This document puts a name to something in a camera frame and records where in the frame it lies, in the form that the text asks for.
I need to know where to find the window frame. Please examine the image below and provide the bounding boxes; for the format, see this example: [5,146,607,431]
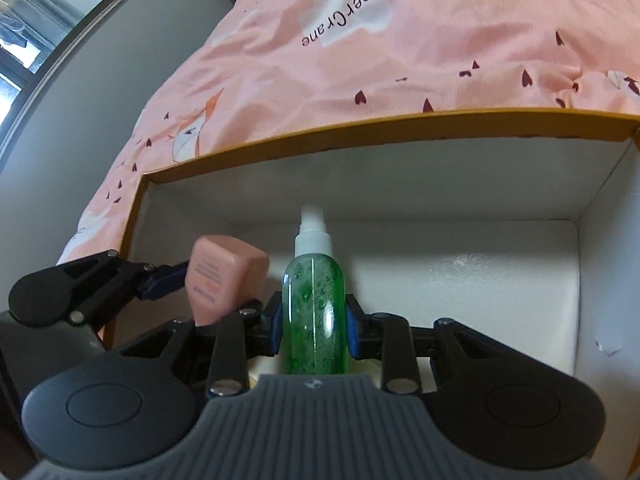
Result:
[1,0,125,152]

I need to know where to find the orange cardboard box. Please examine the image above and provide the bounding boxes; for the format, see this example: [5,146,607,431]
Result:
[121,110,639,479]

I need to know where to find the pink cloud print duvet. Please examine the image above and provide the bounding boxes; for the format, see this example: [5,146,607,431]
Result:
[61,0,639,261]

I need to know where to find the green spray bottle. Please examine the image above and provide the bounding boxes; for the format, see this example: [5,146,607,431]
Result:
[281,206,348,376]

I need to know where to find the pink cosmetic tube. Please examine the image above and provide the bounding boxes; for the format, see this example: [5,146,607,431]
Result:
[184,235,269,326]

